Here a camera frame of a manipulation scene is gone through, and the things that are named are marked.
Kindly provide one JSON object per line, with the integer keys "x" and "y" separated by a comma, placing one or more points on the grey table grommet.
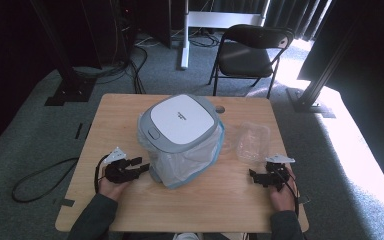
{"x": 220, "y": 109}

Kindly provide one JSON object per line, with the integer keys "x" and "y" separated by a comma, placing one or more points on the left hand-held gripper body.
{"x": 118, "y": 173}

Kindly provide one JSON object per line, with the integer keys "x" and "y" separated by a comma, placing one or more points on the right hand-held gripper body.
{"x": 276, "y": 176}

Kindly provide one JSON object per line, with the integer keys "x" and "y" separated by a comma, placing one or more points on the grey white-lidded trash can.
{"x": 180, "y": 121}

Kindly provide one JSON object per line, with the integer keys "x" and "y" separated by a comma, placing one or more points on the black metal stand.
{"x": 313, "y": 90}
{"x": 68, "y": 76}

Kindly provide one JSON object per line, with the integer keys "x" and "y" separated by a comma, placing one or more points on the white shoe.
{"x": 186, "y": 236}

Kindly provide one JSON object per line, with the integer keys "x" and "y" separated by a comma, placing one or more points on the person's right hand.
{"x": 283, "y": 200}

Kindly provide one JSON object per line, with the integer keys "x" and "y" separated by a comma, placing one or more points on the clear plastic lid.
{"x": 229, "y": 148}

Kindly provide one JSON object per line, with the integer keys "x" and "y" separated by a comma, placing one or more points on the clear plastic container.
{"x": 253, "y": 143}

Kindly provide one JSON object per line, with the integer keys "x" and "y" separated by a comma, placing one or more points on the person's left hand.
{"x": 111, "y": 190}

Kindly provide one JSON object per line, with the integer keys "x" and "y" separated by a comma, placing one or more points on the dark curtain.
{"x": 293, "y": 16}

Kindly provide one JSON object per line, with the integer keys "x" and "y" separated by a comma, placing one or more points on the black tape strips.
{"x": 79, "y": 131}

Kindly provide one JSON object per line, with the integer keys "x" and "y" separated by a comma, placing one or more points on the black folding chair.
{"x": 246, "y": 60}

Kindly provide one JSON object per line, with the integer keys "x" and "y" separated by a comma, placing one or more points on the white blue-edged trash bag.
{"x": 183, "y": 163}

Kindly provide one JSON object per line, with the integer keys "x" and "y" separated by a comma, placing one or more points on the white metal stand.
{"x": 196, "y": 20}

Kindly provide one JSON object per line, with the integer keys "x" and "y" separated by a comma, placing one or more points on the grey tape piece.
{"x": 304, "y": 200}
{"x": 68, "y": 202}

